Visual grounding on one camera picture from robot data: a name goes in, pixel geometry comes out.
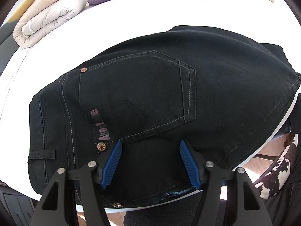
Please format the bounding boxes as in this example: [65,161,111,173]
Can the mustard yellow pillow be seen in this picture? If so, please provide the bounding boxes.
[7,0,35,23]

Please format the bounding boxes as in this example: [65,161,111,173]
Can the black white patterned cloth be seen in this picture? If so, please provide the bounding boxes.
[255,134,298,199]

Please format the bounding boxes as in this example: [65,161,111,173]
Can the black denim pants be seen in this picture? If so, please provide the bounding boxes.
[28,26,300,207]

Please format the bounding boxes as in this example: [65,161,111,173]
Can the folded beige duvet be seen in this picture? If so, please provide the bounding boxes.
[13,0,87,49]

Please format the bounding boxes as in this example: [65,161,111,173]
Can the dark grey headboard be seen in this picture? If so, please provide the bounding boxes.
[0,20,19,75]

